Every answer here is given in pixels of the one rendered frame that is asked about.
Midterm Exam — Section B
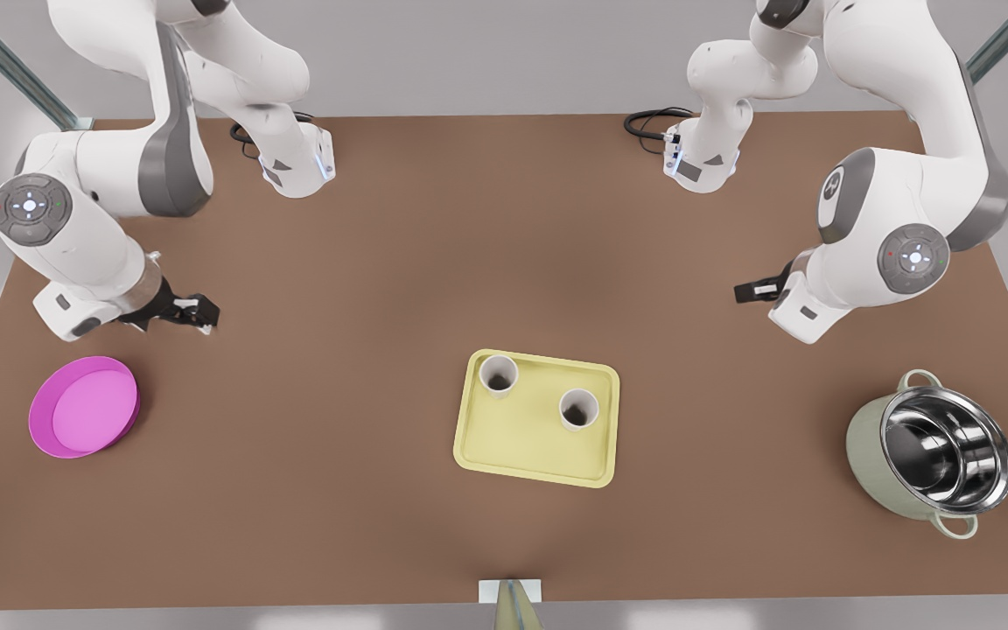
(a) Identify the white IKEA cup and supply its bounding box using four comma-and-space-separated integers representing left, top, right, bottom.
479, 353, 520, 401
558, 388, 599, 431

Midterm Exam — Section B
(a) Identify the pale yellow tray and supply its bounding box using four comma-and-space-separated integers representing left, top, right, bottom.
452, 349, 621, 488

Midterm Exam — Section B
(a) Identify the black cable loop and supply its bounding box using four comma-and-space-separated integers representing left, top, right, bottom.
230, 111, 318, 164
624, 107, 699, 144

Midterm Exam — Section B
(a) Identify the green steel-lined pot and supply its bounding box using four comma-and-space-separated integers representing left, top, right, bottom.
845, 368, 1008, 540

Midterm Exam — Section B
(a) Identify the pink round plate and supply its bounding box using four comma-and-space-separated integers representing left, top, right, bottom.
28, 355, 140, 459

